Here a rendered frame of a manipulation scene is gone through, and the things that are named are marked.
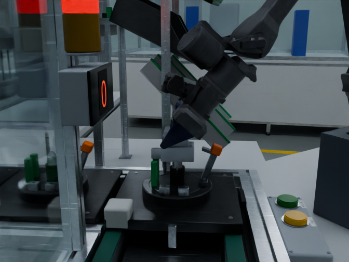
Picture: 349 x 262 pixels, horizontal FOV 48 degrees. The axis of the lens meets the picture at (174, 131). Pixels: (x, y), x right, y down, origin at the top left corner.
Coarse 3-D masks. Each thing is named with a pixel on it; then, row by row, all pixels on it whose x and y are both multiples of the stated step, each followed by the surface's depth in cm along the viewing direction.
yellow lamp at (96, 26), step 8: (64, 16) 51; (72, 16) 50; (80, 16) 50; (88, 16) 51; (96, 16) 52; (64, 24) 51; (72, 24) 50; (80, 24) 50; (88, 24) 51; (96, 24) 52; (64, 32) 51; (72, 32) 51; (80, 32) 51; (88, 32) 51; (96, 32) 52; (64, 40) 52; (72, 40) 51; (80, 40) 51; (88, 40) 51; (96, 40) 52; (64, 48) 52; (72, 48) 51; (80, 48) 51; (88, 48) 51; (96, 48) 52
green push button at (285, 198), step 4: (280, 196) 76; (284, 196) 76; (288, 196) 76; (292, 196) 76; (280, 200) 75; (284, 200) 75; (288, 200) 75; (292, 200) 75; (296, 200) 75; (280, 204) 75; (284, 204) 74; (288, 204) 74; (292, 204) 74; (296, 204) 74
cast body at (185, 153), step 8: (168, 128) 76; (176, 144) 74; (184, 144) 74; (192, 144) 76; (152, 152) 76; (160, 152) 75; (168, 152) 74; (176, 152) 74; (184, 152) 74; (192, 152) 74; (160, 160) 75; (168, 160) 75; (176, 160) 75; (184, 160) 75; (192, 160) 74
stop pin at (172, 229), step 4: (172, 224) 67; (176, 224) 67; (168, 228) 66; (172, 228) 66; (176, 228) 66; (168, 232) 67; (172, 232) 66; (176, 232) 66; (168, 236) 67; (172, 236) 67; (176, 236) 67; (168, 240) 67; (172, 240) 67; (176, 240) 67; (168, 244) 67; (172, 244) 67; (176, 244) 67
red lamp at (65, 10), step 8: (64, 0) 50; (72, 0) 50; (80, 0) 50; (88, 0) 50; (96, 0) 51; (64, 8) 50; (72, 8) 50; (80, 8) 50; (88, 8) 50; (96, 8) 51
